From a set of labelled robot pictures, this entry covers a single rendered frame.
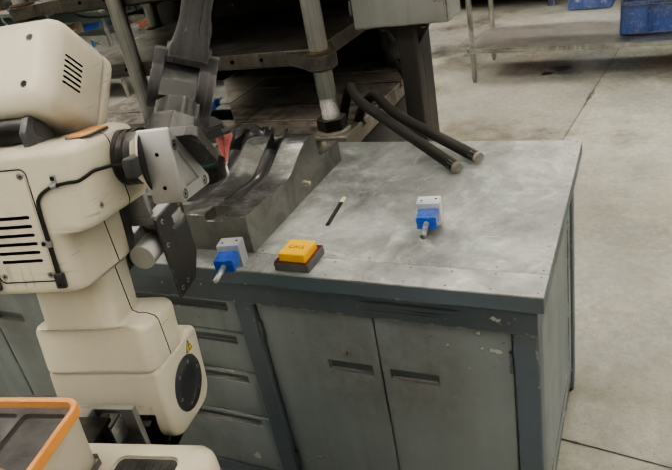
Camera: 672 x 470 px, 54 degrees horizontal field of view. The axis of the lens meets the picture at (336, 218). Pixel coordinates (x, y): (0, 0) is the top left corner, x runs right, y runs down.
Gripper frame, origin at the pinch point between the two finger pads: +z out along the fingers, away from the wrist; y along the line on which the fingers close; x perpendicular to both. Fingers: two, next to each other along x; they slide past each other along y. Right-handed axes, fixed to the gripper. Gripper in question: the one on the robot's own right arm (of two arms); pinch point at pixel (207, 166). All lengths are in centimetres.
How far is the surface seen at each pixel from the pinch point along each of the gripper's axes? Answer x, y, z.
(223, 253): 10.1, 4.7, 15.6
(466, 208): 28, -46, 20
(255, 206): 4.8, -6.5, 10.9
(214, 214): -3.2, 0.8, 12.8
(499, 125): -158, -225, 104
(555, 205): 41, -60, 20
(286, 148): -12.6, -24.0, 7.8
